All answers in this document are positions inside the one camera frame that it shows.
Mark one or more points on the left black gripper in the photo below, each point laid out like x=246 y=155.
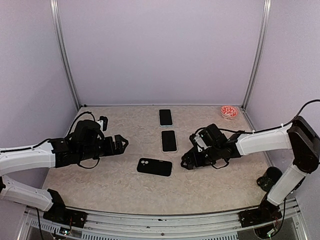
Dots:
x=119 y=149

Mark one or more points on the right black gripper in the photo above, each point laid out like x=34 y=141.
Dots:
x=198 y=163

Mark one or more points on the pink clear phone case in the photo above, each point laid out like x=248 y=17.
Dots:
x=170 y=151

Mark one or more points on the black phone case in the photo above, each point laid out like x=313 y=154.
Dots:
x=154 y=167

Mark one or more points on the light blue phone case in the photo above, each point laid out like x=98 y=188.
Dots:
x=166 y=125

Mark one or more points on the teal green phone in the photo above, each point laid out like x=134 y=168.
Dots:
x=165 y=117

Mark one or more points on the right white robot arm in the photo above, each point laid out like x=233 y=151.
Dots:
x=210 y=145

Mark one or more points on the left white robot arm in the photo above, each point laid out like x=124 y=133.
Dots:
x=86 y=142

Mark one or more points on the red white patterned bowl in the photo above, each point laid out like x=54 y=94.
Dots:
x=229 y=112

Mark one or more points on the dark green mug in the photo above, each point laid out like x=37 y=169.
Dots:
x=269 y=178

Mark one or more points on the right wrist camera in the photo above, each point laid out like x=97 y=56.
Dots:
x=197 y=142

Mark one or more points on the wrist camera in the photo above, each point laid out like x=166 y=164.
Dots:
x=197 y=142
x=103 y=122

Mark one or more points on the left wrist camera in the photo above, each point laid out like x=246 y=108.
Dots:
x=103 y=122

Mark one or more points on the front aluminium rail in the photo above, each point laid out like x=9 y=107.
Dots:
x=99 y=225

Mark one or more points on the left aluminium frame post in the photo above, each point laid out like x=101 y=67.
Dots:
x=54 y=5

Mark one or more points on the aluminium frame post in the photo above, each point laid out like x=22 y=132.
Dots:
x=54 y=5
x=258 y=53

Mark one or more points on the right aluminium frame post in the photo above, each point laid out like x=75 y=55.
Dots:
x=258 y=53

